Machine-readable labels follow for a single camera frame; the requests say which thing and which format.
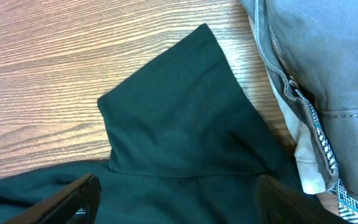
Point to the black t-shirt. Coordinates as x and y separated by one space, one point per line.
187 146

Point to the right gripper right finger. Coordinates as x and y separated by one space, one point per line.
278 203

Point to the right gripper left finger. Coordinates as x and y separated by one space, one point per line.
77 203

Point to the folded grey shorts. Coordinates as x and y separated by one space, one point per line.
311 49

